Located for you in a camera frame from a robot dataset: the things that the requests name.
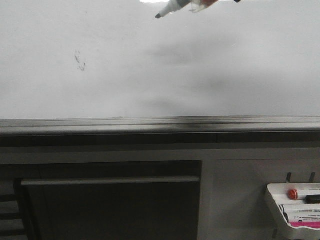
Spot pink eraser box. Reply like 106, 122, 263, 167
289, 221, 320, 229

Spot dark cabinet panel with rail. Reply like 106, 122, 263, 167
20, 161, 202, 240

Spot white whiteboard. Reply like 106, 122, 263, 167
0, 0, 320, 120

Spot white wall-mounted marker holder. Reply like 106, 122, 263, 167
265, 183, 320, 240

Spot red capped marker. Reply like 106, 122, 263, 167
287, 188, 320, 201

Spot black capped marker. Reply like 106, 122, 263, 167
305, 194, 320, 204

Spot white marker with black band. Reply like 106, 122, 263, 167
278, 204, 320, 214

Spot white taped whiteboard marker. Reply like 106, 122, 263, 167
155, 0, 218, 19

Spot grey aluminium whiteboard tray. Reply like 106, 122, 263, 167
0, 115, 320, 137

